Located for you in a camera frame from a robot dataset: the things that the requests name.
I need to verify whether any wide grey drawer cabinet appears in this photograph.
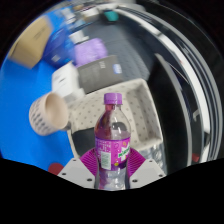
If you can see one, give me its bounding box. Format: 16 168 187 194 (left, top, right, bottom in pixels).
139 143 168 174

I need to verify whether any purple bag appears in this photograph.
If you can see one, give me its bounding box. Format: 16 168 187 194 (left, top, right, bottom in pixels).
73 37 108 68

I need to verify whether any cream mug with dark print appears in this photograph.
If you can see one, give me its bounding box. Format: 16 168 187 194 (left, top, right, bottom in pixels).
28 91 72 137

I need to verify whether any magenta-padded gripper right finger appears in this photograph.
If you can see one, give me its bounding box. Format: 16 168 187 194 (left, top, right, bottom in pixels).
126 147 167 190

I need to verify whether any black rounded pad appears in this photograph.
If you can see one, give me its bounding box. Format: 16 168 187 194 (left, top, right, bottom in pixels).
71 128 98 159

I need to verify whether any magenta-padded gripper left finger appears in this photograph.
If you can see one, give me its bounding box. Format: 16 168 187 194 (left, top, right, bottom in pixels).
56 148 99 190

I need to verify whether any clear bottle with purple label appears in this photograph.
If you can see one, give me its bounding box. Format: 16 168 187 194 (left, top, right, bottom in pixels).
94 92 132 191

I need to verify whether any blue box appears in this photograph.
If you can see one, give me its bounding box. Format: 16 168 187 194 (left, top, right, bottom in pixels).
43 28 76 66

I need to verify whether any flat round red coaster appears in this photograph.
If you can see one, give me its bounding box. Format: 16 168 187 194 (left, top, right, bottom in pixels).
48 162 65 176

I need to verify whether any teal container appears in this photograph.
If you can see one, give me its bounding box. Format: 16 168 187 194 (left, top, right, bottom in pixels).
103 9 119 21

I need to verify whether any dark grey box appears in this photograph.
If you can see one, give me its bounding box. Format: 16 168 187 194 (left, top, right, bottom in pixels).
77 54 125 95

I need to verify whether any cream dotted pegboard tray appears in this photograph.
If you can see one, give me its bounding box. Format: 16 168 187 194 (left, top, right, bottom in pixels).
66 78 164 161

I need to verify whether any brown cardboard box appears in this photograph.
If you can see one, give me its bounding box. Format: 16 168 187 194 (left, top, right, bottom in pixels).
8 14 54 69

